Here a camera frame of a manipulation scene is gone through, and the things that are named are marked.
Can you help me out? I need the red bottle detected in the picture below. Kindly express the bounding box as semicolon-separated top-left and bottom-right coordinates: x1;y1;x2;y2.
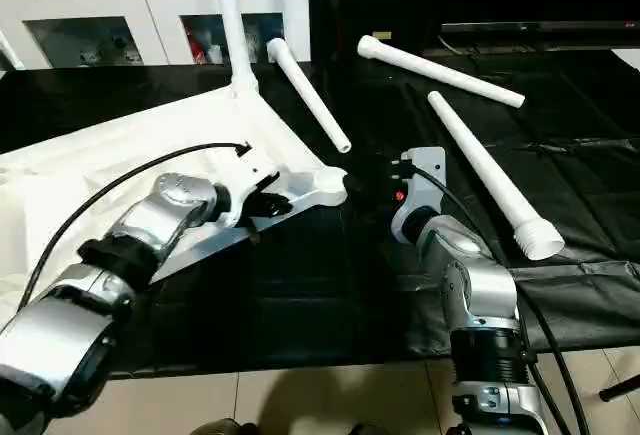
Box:
189;27;206;64

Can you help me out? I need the black work mat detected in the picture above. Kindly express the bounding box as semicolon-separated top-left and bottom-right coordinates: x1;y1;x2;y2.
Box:
0;53;640;381

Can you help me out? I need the black stand foot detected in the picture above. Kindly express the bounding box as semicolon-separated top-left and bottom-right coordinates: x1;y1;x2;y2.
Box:
600;375;640;402

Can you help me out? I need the white plastic table leg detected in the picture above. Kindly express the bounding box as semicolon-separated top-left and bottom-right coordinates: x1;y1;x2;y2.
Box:
266;38;353;154
213;0;259;96
357;35;527;109
427;90;567;261

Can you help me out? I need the white plastic table top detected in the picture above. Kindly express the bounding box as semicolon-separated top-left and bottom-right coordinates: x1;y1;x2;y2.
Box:
0;80;349;331

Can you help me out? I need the white glass door cabinet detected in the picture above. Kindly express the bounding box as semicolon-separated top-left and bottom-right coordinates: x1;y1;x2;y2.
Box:
0;0;311;68

